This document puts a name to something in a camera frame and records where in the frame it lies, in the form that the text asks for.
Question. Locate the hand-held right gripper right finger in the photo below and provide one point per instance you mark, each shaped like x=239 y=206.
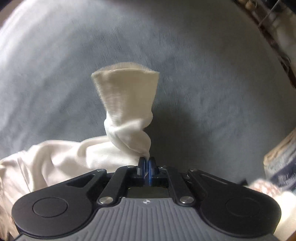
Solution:
x=152 y=168

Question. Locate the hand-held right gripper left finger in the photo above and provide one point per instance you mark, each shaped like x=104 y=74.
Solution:
x=142 y=166

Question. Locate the white printed sweatshirt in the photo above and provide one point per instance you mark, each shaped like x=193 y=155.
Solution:
x=124 y=111

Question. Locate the pink checked folded garment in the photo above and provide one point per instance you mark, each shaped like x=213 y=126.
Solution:
x=263 y=187

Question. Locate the beige and grey bundle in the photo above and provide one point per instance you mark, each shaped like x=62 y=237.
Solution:
x=281 y=160

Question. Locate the white folded garment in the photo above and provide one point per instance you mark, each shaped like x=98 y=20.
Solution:
x=288 y=208

